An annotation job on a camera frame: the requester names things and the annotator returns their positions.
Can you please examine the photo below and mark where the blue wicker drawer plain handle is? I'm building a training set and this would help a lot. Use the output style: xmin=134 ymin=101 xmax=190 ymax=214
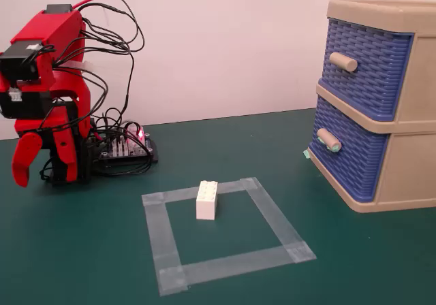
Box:
xmin=321 ymin=17 xmax=415 ymax=122

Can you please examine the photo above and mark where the white building block cube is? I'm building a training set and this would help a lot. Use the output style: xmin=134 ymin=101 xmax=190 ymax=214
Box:
xmin=196 ymin=180 xmax=219 ymax=221

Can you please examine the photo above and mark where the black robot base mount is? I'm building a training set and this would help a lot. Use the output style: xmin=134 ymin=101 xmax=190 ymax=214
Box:
xmin=41 ymin=138 xmax=93 ymax=187

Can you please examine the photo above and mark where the motor controller circuit board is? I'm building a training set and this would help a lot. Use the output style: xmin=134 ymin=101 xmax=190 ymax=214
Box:
xmin=89 ymin=123 xmax=159 ymax=170

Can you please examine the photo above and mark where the mint green tape handle wrap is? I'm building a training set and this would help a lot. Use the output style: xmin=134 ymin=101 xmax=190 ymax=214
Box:
xmin=316 ymin=136 xmax=343 ymax=154

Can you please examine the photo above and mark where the red power cable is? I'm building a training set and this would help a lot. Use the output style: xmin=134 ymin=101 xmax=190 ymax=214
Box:
xmin=72 ymin=0 xmax=114 ymax=12

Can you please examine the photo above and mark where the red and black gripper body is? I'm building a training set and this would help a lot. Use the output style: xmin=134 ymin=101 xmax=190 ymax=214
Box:
xmin=15 ymin=99 xmax=81 ymax=139

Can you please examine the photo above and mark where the translucent grey tape strip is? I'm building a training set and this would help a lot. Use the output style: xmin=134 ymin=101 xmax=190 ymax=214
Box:
xmin=239 ymin=177 xmax=317 ymax=263
xmin=158 ymin=245 xmax=317 ymax=287
xmin=141 ymin=193 xmax=189 ymax=298
xmin=141 ymin=178 xmax=260 ymax=207

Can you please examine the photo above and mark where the black servo cable bundle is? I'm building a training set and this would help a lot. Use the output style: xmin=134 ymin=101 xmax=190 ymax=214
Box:
xmin=25 ymin=0 xmax=154 ymax=183

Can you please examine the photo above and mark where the blue wicker drawer taped handle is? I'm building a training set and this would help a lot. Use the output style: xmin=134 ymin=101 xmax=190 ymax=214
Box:
xmin=308 ymin=95 xmax=390 ymax=204

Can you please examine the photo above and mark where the beige plastic drawer cabinet frame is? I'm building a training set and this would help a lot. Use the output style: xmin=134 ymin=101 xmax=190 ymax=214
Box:
xmin=308 ymin=0 xmax=436 ymax=214

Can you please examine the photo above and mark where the red straight gripper finger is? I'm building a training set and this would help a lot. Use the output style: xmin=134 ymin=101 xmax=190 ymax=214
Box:
xmin=50 ymin=127 xmax=79 ymax=184

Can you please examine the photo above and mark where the red paddle-shaped gripper finger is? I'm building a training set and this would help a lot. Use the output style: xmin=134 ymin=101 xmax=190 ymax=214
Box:
xmin=12 ymin=132 xmax=44 ymax=188

